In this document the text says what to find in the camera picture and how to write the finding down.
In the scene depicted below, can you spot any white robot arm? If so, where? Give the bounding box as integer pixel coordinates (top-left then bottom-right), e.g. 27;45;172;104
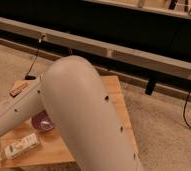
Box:
0;55;144;171

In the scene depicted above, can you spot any black cable with plug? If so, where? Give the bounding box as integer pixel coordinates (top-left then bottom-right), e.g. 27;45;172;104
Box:
24;34;46;81

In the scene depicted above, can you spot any long metal rail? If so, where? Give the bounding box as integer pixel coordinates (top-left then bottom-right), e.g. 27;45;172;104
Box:
0;17;191;79

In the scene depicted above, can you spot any white labelled bottle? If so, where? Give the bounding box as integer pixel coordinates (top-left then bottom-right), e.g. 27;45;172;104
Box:
4;133;40;159

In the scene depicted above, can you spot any wooden black brush block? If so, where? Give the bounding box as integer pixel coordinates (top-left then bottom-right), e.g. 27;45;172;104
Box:
10;80;28;97

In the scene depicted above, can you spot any purple ceramic bowl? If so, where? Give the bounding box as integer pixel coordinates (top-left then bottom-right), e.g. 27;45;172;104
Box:
31;111;54;131

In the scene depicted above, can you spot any wooden table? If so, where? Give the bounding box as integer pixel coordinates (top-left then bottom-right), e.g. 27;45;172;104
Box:
0;76;141;171

